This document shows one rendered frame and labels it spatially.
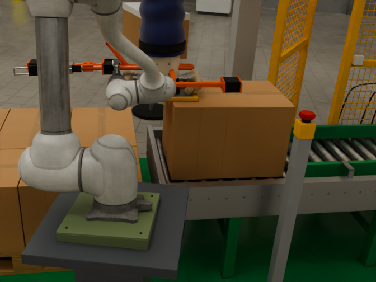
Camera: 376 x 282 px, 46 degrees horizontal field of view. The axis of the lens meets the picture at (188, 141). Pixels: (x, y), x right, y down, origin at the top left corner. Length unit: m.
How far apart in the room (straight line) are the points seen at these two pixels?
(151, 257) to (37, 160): 0.49
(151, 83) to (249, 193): 0.78
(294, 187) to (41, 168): 1.10
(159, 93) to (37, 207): 0.90
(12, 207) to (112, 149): 0.98
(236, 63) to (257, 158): 1.18
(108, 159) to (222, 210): 0.92
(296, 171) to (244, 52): 1.49
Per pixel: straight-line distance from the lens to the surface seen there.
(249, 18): 3.27
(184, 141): 2.16
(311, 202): 2.40
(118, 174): 1.49
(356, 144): 2.99
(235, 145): 2.24
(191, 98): 2.15
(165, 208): 1.70
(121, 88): 1.83
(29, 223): 2.40
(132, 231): 1.52
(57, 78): 1.49
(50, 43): 1.48
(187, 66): 2.22
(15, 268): 2.59
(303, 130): 1.93
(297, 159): 1.99
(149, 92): 1.83
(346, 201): 2.49
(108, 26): 1.57
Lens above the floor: 1.72
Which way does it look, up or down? 26 degrees down
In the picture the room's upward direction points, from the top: 4 degrees clockwise
